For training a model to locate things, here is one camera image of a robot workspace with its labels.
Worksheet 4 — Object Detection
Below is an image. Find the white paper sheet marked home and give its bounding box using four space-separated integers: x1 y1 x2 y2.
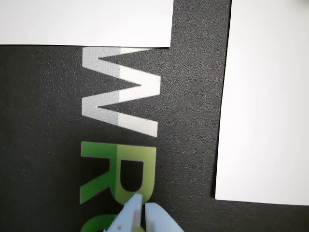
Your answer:
214 0 309 206

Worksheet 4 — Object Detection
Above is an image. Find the white plastic gripper finger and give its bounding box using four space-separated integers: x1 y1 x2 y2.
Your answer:
103 194 143 232
142 202 184 232

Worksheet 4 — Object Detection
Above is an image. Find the white paper sheet marked 1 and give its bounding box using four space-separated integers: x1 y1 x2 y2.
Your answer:
0 0 175 48

